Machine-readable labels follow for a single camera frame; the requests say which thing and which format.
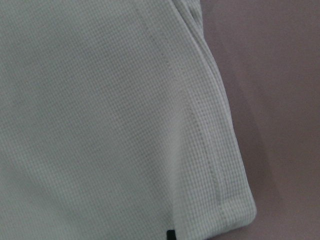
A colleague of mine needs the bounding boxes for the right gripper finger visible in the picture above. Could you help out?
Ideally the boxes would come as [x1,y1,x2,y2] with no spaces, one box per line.
[166,229,176,240]

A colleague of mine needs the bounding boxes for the olive green long-sleeve shirt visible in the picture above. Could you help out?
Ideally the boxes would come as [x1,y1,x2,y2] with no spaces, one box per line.
[0,0,257,240]

